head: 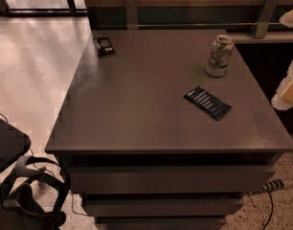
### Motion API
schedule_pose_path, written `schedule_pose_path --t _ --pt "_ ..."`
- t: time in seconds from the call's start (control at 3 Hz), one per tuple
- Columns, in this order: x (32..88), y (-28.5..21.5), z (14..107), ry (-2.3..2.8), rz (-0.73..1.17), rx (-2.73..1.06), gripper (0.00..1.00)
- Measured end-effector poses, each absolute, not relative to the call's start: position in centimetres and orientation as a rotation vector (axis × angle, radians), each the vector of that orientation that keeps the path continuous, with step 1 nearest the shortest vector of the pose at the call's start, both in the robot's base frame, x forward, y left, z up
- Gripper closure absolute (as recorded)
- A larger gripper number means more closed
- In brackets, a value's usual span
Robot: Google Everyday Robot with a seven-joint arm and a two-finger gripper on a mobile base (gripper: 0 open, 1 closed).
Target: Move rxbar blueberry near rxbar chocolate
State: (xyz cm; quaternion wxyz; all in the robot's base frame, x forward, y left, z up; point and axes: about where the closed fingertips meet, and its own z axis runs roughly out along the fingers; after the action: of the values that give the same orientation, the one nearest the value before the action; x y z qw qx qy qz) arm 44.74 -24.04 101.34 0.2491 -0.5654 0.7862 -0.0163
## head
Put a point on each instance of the black side table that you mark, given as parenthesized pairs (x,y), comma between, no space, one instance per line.
(13,144)

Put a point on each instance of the dark rxbar chocolate wrapper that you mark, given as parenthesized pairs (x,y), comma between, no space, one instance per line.
(103,46)

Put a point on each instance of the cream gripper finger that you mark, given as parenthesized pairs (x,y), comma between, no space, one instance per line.
(283,99)
(287,19)

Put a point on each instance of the striped floor cable connector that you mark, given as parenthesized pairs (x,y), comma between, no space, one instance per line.
(274,185)

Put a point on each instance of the black vr headset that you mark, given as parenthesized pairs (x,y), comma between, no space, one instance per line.
(16,194)

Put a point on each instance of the dark drawer cabinet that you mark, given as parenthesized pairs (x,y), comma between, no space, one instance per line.
(142,156)

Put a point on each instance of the green white soda can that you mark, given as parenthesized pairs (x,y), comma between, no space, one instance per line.
(220,54)

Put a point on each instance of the dark blue rxbar blueberry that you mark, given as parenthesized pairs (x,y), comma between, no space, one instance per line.
(209,103)

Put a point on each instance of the right metal rail bracket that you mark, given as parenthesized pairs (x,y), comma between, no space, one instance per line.
(266,13)

